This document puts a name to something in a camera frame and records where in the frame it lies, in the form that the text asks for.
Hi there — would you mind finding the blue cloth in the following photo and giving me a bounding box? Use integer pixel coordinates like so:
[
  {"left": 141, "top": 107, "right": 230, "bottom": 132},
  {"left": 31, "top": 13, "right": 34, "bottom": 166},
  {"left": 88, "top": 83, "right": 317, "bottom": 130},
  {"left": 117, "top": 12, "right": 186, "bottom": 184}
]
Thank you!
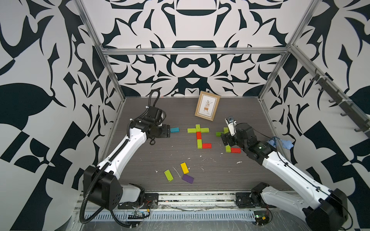
[{"left": 268, "top": 137, "right": 294, "bottom": 150}]

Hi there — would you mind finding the circuit board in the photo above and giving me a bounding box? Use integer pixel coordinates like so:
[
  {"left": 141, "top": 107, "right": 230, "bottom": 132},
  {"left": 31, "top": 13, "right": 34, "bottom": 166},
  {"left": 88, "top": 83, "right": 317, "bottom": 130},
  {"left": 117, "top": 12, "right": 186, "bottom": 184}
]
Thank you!
[
  {"left": 127, "top": 210, "right": 150, "bottom": 219},
  {"left": 253, "top": 215, "right": 271, "bottom": 227}
]

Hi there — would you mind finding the yellow block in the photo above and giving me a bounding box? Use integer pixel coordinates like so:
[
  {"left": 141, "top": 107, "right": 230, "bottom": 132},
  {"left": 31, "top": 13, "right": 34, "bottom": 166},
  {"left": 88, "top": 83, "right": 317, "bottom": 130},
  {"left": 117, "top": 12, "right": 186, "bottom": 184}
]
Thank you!
[{"left": 180, "top": 162, "right": 189, "bottom": 174}]

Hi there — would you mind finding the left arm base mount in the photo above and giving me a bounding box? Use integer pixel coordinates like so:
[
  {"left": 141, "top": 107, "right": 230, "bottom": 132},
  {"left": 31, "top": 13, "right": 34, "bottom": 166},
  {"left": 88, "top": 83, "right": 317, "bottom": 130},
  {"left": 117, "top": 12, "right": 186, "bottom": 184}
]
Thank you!
[{"left": 118, "top": 193, "right": 159, "bottom": 210}]

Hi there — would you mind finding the left circuit board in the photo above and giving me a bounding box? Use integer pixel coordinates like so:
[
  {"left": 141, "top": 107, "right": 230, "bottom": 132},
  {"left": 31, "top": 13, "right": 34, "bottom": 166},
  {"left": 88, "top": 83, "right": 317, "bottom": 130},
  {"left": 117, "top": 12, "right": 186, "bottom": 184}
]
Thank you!
[{"left": 127, "top": 210, "right": 150, "bottom": 219}]

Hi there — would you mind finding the purple block lower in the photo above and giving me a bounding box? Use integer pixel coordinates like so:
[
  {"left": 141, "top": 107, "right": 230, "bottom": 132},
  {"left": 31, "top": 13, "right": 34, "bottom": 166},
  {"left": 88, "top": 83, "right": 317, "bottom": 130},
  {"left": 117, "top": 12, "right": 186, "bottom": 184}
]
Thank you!
[{"left": 182, "top": 174, "right": 194, "bottom": 184}]

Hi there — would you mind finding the red block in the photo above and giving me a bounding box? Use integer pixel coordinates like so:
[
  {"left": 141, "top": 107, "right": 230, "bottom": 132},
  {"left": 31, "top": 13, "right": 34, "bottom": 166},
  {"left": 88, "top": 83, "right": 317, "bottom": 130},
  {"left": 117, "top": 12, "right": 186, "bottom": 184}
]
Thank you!
[
  {"left": 202, "top": 143, "right": 212, "bottom": 149},
  {"left": 231, "top": 148, "right": 241, "bottom": 154},
  {"left": 196, "top": 132, "right": 202, "bottom": 140}
]

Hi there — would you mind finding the black wall hook rail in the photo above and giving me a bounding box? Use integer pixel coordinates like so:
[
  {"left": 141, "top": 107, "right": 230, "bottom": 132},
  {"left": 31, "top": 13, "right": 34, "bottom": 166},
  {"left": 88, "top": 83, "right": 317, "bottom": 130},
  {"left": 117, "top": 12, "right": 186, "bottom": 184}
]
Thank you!
[{"left": 310, "top": 68, "right": 370, "bottom": 138}]

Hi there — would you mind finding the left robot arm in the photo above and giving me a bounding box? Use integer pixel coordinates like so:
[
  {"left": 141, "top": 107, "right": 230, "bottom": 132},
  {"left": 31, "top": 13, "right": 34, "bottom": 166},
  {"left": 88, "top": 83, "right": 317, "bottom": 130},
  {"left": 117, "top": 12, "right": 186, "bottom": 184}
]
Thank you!
[{"left": 83, "top": 106, "right": 170, "bottom": 210}]

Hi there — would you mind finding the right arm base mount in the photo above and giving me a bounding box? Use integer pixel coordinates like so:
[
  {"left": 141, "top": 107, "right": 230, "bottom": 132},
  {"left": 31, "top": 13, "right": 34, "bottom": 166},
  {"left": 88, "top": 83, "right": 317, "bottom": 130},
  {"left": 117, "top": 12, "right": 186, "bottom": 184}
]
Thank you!
[{"left": 235, "top": 192, "right": 276, "bottom": 208}]

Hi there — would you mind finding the teal block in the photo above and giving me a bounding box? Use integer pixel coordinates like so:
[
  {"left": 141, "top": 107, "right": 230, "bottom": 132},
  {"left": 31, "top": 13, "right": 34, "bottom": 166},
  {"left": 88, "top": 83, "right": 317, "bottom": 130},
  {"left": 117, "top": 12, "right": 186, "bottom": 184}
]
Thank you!
[{"left": 170, "top": 128, "right": 180, "bottom": 133}]

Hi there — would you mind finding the white cable duct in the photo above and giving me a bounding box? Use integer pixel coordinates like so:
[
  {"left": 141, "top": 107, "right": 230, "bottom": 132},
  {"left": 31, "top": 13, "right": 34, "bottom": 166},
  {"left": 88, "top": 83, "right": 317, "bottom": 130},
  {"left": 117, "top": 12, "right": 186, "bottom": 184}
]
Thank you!
[{"left": 93, "top": 210, "right": 255, "bottom": 222}]

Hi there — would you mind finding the right circuit board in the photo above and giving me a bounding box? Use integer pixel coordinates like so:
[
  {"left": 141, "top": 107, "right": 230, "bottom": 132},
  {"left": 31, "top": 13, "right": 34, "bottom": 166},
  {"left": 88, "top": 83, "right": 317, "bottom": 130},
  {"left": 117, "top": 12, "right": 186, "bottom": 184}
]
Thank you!
[{"left": 253, "top": 215, "right": 271, "bottom": 227}]

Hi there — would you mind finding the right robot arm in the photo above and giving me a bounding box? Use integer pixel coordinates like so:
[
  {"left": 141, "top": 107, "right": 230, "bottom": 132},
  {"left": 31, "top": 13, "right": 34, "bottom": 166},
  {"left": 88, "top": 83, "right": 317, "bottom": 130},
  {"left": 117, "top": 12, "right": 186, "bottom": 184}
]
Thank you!
[{"left": 221, "top": 116, "right": 353, "bottom": 231}]

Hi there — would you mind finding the wooden picture frame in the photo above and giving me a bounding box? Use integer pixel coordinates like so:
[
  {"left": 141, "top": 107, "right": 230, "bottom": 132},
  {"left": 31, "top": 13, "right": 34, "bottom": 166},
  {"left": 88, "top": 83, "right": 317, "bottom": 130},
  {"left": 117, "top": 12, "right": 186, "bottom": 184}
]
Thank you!
[{"left": 195, "top": 91, "right": 221, "bottom": 121}]

